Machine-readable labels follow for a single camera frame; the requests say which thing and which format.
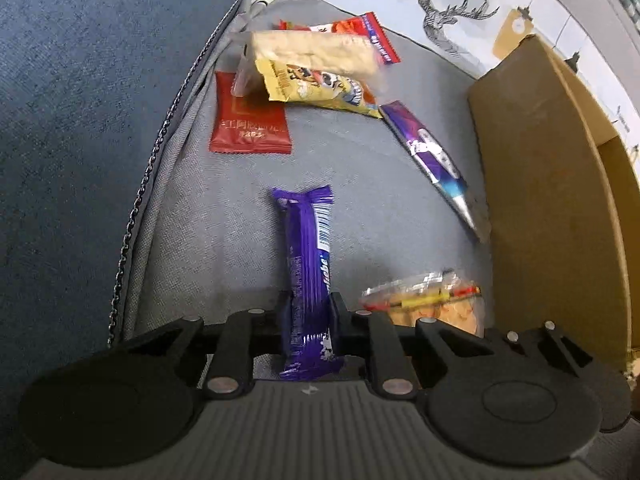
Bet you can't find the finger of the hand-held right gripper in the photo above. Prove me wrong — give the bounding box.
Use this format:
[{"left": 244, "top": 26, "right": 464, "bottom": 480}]
[{"left": 492, "top": 320, "right": 598, "bottom": 378}]

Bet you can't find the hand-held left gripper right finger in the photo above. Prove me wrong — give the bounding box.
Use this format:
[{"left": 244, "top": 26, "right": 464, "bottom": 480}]
[{"left": 327, "top": 291, "right": 501, "bottom": 400}]

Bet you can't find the cardboard box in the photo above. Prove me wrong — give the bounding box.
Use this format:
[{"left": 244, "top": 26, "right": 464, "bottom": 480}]
[{"left": 467, "top": 34, "right": 640, "bottom": 373}]

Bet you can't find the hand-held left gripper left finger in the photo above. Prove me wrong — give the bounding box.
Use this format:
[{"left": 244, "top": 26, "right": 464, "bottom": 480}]
[{"left": 107, "top": 291, "right": 293, "bottom": 401}]

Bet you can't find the blue sofa cushion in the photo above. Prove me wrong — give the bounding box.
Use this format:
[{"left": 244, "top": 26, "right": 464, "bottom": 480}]
[{"left": 0, "top": 0, "right": 266, "bottom": 411}]

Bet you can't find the purple chocolate bar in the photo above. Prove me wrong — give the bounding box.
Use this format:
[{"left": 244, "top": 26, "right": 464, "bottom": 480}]
[{"left": 271, "top": 185, "right": 345, "bottom": 380}]

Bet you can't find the yellow snack packet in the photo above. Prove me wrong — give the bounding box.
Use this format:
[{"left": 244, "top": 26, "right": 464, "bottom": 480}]
[{"left": 255, "top": 58, "right": 383, "bottom": 120}]

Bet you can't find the dark red snack packet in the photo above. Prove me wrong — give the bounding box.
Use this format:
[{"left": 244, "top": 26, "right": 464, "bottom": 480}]
[{"left": 209, "top": 71, "right": 293, "bottom": 155}]

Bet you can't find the clear cracker packet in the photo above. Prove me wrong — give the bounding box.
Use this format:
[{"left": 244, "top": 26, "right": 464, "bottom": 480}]
[{"left": 231, "top": 30, "right": 386, "bottom": 98}]

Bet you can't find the purple silver snack packet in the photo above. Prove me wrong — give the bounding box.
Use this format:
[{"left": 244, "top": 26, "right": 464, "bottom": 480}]
[{"left": 378, "top": 100, "right": 493, "bottom": 243}]

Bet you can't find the clear cookie packet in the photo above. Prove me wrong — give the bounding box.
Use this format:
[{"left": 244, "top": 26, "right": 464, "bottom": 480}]
[{"left": 360, "top": 269, "right": 485, "bottom": 337}]

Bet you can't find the red orange snack packet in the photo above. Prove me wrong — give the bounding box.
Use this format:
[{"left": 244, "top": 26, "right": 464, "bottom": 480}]
[{"left": 307, "top": 11, "right": 402, "bottom": 67}]

